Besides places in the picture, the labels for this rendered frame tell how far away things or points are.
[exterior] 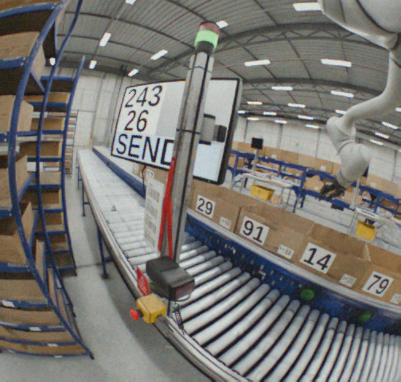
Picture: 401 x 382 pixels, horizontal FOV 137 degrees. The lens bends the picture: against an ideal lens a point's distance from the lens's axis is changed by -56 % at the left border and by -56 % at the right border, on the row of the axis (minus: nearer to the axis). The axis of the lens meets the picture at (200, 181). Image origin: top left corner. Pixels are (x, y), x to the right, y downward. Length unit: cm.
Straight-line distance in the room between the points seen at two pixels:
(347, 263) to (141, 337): 138
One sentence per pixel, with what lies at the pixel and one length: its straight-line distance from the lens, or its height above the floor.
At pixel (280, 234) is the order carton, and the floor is 101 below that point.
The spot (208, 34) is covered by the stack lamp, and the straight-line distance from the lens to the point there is 44.
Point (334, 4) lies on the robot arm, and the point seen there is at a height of 168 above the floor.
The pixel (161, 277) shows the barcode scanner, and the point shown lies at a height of 108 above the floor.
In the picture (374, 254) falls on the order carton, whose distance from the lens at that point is 122.
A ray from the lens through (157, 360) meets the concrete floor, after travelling 140.
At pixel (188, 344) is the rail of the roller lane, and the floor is 74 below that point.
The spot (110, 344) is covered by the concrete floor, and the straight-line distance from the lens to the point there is 146.
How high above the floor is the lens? 134
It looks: 12 degrees down
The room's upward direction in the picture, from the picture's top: 10 degrees clockwise
